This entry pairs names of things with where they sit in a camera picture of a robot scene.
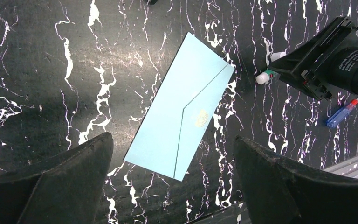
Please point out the aluminium frame rail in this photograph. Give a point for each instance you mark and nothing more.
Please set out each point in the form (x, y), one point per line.
(348, 168)

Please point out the green white glue stick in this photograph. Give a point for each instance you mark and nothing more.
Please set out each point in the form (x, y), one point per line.
(265, 76)

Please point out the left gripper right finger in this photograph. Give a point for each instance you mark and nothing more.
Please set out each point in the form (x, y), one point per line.
(280, 190)

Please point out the light green envelope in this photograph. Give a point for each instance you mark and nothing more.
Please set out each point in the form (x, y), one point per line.
(178, 117)

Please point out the blue pen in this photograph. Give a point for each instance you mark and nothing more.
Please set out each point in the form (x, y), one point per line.
(342, 113)

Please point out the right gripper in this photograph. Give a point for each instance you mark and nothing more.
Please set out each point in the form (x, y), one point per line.
(310, 63)

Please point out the white glue stick cap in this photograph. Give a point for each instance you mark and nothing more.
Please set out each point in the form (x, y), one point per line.
(277, 55)

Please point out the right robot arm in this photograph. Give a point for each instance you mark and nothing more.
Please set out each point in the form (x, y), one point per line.
(343, 72)

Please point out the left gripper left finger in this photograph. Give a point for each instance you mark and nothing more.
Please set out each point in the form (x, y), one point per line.
(63, 189)

